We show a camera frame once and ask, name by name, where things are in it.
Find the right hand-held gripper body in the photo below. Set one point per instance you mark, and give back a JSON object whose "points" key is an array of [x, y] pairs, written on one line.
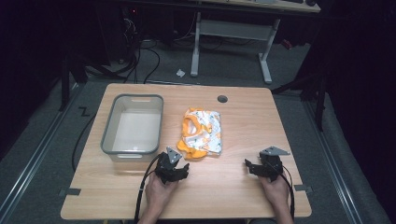
{"points": [[271, 165]]}

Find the person's left hand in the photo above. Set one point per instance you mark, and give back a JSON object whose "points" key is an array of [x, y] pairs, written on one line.
{"points": [[158, 194]]}

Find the dark computer equipment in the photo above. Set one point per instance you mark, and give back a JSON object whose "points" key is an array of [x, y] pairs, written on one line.
{"points": [[123, 31]]}

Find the person's right hand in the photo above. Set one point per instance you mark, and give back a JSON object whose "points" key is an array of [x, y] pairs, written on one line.
{"points": [[277, 191]]}

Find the small red object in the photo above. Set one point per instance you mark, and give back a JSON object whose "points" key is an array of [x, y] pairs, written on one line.
{"points": [[286, 44]]}

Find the white frame wooden desk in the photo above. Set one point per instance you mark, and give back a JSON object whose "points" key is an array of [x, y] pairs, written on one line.
{"points": [[233, 29]]}

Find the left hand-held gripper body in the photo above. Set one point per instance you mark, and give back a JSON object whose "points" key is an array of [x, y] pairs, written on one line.
{"points": [[166, 168]]}

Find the grey tape strip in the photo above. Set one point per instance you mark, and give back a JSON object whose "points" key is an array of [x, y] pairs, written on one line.
{"points": [[71, 192], [303, 188]]}

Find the orange white printed garment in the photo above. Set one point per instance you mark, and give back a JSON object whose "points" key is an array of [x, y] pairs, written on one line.
{"points": [[204, 133]]}

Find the black metal stand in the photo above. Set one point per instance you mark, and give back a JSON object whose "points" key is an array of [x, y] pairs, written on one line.
{"points": [[70, 77], [311, 93]]}

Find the white plastic bin grey rim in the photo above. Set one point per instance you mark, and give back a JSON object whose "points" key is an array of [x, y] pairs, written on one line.
{"points": [[134, 130]]}

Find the metal floor rail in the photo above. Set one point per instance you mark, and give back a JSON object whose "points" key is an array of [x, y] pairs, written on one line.
{"points": [[34, 158], [334, 161]]}

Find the crumpled white paper scrap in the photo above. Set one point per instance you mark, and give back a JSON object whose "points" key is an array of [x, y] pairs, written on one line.
{"points": [[180, 73]]}

